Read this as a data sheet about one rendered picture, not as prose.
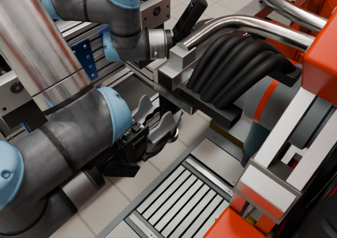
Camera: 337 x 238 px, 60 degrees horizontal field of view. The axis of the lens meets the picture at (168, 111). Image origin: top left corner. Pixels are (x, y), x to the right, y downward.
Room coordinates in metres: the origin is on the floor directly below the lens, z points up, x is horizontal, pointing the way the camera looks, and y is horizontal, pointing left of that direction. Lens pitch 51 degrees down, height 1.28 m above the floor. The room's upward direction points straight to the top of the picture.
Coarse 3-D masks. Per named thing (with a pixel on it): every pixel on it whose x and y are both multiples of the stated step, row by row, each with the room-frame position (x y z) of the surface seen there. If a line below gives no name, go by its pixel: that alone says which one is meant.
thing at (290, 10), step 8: (264, 0) 0.50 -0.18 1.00; (272, 0) 0.48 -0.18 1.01; (280, 0) 0.47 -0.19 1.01; (272, 8) 0.47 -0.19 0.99; (280, 8) 0.46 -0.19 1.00; (288, 8) 0.45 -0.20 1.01; (296, 8) 0.44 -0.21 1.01; (288, 16) 0.44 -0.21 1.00; (296, 16) 0.43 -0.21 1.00; (304, 16) 0.43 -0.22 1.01; (312, 16) 0.42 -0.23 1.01; (320, 16) 0.42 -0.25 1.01; (304, 24) 0.42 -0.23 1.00; (312, 24) 0.41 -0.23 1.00; (320, 24) 0.40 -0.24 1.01
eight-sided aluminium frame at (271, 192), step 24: (312, 96) 0.21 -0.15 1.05; (288, 120) 0.20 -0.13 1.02; (336, 120) 0.18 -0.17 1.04; (264, 144) 0.18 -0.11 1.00; (312, 144) 0.17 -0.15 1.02; (264, 168) 0.16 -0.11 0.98; (288, 168) 0.16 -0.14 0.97; (312, 168) 0.15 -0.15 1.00; (240, 192) 0.15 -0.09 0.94; (264, 192) 0.14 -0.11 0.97; (288, 192) 0.13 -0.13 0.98; (264, 216) 0.13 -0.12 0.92
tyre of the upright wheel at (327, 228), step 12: (336, 192) 0.12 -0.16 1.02; (324, 204) 0.11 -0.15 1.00; (336, 204) 0.10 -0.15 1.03; (312, 216) 0.11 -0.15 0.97; (324, 216) 0.10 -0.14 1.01; (336, 216) 0.09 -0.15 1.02; (300, 228) 0.11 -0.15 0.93; (312, 228) 0.09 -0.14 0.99; (324, 228) 0.09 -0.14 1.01; (336, 228) 0.08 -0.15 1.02
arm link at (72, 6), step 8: (48, 0) 0.60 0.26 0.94; (56, 0) 0.59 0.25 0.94; (64, 0) 0.59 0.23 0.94; (72, 0) 0.59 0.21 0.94; (80, 0) 0.59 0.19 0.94; (48, 8) 0.59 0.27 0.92; (56, 8) 0.59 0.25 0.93; (64, 8) 0.59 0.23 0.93; (72, 8) 0.58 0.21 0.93; (80, 8) 0.58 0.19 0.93; (56, 16) 0.59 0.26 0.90; (64, 16) 0.59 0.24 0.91; (72, 16) 0.58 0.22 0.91; (80, 16) 0.58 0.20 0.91
